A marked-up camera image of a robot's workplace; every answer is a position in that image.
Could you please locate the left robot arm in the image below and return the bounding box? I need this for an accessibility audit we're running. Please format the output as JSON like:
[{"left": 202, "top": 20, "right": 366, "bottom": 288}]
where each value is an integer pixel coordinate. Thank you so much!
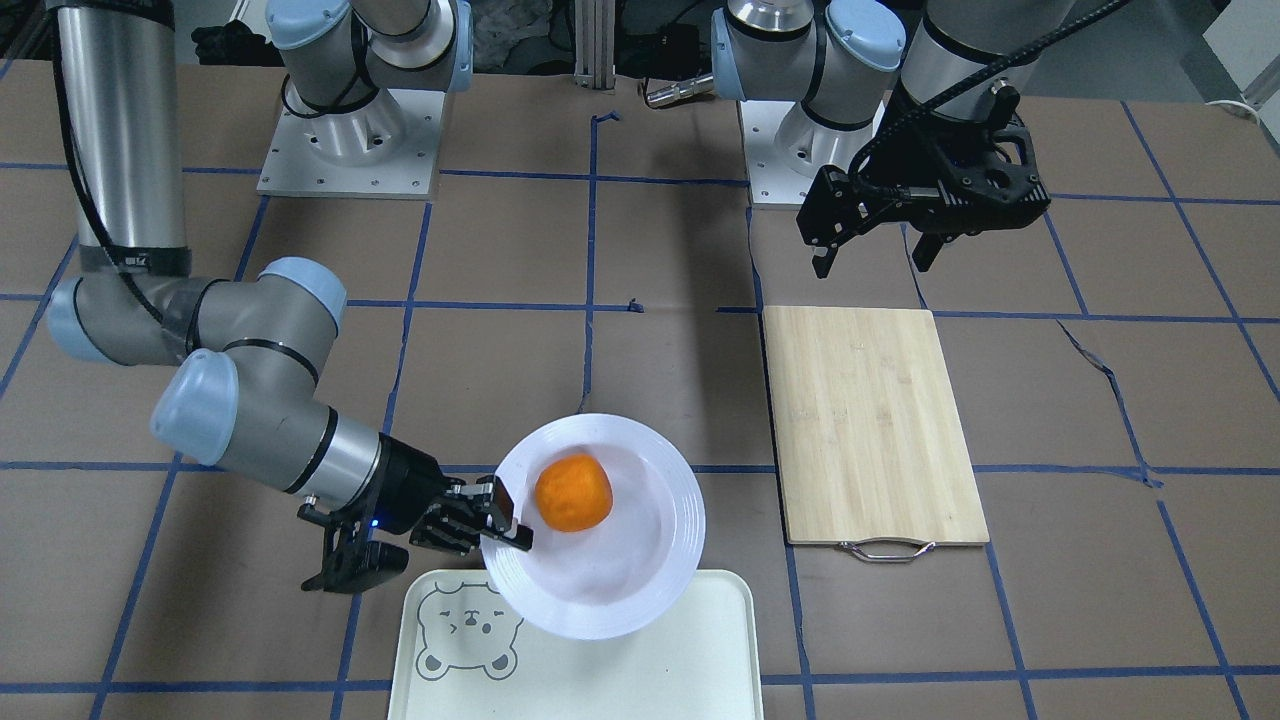
[{"left": 710, "top": 1, "right": 1071, "bottom": 278}]

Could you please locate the aluminium frame post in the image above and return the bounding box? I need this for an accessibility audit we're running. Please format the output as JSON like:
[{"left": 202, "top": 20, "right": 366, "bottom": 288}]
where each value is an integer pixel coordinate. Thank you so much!
[{"left": 573, "top": 0, "right": 618, "bottom": 92}]

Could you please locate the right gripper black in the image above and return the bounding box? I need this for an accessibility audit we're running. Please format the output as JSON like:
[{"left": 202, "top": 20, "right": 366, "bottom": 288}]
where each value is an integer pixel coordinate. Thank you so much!
[{"left": 298, "top": 436, "right": 534, "bottom": 594}]

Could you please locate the bamboo cutting board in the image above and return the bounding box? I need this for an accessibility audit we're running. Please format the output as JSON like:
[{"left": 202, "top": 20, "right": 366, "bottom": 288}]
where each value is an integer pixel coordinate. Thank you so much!
[{"left": 762, "top": 305, "right": 989, "bottom": 561}]

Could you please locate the white round plate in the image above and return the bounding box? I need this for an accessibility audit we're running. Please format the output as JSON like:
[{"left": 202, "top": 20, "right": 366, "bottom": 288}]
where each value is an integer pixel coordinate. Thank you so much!
[{"left": 481, "top": 413, "right": 707, "bottom": 641}]

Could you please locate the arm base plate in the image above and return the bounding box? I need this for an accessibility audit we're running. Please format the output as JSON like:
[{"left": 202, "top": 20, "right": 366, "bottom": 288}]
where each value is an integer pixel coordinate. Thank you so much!
[
  {"left": 739, "top": 101, "right": 884, "bottom": 210},
  {"left": 257, "top": 88, "right": 451, "bottom": 200}
]

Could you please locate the orange fruit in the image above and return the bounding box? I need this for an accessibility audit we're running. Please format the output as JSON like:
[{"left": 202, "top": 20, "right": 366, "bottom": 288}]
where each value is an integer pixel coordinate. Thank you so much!
[{"left": 532, "top": 454, "right": 614, "bottom": 533}]

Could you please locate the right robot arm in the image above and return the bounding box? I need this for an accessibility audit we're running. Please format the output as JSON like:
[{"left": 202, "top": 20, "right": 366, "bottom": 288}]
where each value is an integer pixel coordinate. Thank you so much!
[{"left": 45, "top": 1, "right": 534, "bottom": 594}]

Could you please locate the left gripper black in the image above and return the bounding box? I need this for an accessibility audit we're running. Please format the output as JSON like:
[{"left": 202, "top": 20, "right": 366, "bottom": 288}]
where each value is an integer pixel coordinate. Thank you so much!
[{"left": 797, "top": 88, "right": 1051, "bottom": 279}]

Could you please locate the cream bear tray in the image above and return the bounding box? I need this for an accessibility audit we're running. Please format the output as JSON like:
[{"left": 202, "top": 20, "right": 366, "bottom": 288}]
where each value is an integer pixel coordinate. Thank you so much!
[{"left": 387, "top": 570, "right": 765, "bottom": 719}]

